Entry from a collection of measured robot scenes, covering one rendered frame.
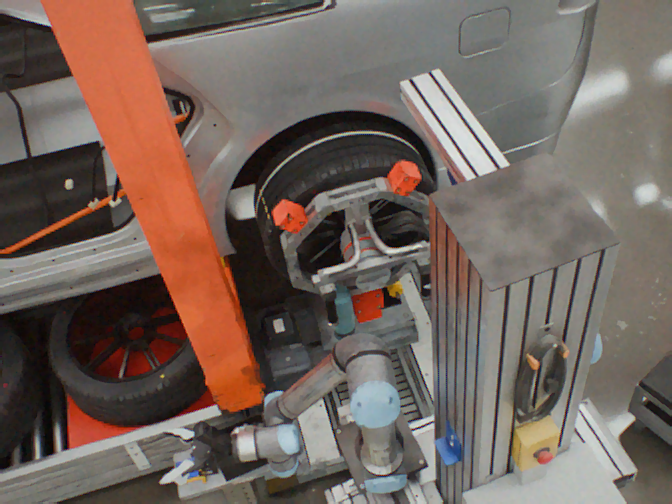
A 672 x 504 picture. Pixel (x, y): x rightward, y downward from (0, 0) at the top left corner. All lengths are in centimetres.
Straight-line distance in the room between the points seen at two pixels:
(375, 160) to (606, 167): 187
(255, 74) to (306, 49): 17
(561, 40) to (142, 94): 154
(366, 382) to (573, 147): 278
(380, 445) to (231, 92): 117
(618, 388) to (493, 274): 232
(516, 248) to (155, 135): 95
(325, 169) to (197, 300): 65
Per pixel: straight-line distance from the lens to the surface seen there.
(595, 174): 449
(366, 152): 293
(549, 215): 160
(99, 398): 335
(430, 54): 285
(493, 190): 163
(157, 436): 335
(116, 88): 200
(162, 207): 226
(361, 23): 270
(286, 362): 335
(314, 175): 288
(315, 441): 354
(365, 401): 203
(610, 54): 516
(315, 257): 319
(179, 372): 330
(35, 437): 365
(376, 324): 361
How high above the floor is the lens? 323
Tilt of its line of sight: 52 degrees down
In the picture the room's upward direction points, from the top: 9 degrees counter-clockwise
